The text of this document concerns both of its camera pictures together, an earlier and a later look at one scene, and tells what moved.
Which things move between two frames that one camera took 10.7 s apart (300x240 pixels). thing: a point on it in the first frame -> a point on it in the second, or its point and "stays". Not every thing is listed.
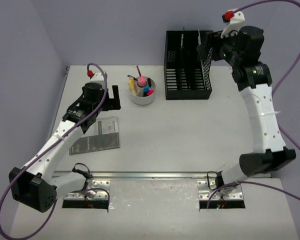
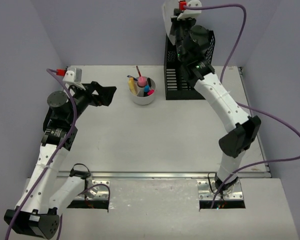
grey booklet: (103, 134) -> (168, 9)
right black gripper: (218, 42) -> (178, 23)
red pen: (138, 71) stays
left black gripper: (112, 100) -> (94, 92)
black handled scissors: (149, 82) stays
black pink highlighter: (150, 92) stays
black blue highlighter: (146, 88) stays
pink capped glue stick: (141, 81) stays
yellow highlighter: (131, 85) stays
